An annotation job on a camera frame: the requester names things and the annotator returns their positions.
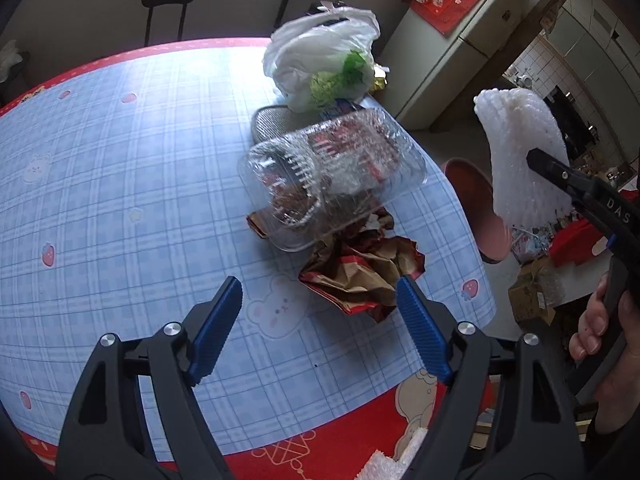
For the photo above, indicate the white kettle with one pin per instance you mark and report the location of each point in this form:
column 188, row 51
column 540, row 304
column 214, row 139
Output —
column 525, row 80

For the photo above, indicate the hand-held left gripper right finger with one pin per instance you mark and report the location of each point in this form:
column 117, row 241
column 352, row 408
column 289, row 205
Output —
column 420, row 325

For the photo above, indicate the white foam net sleeve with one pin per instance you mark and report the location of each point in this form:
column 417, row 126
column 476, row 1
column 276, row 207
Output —
column 515, row 160

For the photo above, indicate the blue white packet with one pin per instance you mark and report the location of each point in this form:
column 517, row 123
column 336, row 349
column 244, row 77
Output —
column 342, row 106

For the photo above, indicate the blue plaid printed tablecloth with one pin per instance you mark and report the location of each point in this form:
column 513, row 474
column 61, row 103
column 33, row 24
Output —
column 125, row 185

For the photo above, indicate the white plastic bag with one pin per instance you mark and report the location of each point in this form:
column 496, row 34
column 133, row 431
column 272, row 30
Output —
column 300, row 60

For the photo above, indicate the green leafy vegetable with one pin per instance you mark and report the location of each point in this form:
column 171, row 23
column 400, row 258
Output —
column 332, row 82

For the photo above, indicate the grey round mesh pad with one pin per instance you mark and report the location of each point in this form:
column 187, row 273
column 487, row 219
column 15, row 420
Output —
column 272, row 122

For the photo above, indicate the brown red paper wrapper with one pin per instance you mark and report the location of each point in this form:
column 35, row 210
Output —
column 360, row 270

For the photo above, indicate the clear plastic clamshell container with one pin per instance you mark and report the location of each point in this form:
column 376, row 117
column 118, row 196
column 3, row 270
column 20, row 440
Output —
column 350, row 160

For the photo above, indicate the person's right hand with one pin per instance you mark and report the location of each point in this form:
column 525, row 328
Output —
column 590, row 320

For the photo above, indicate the white refrigerator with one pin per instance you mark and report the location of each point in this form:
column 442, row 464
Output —
column 450, row 70

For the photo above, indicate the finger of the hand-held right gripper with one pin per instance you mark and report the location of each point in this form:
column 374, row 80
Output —
column 550, row 167

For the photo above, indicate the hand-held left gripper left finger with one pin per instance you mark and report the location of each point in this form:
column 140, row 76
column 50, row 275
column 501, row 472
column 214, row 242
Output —
column 220, row 330

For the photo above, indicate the brown cardboard box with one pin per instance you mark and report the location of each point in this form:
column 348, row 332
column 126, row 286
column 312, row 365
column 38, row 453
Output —
column 532, row 292

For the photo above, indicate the pink plastic bin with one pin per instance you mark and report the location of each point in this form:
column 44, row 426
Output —
column 475, row 200

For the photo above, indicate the person's right forearm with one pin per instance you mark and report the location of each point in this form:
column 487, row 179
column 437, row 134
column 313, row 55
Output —
column 607, row 455

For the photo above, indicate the white foam sheet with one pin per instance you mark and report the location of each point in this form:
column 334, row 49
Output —
column 400, row 455

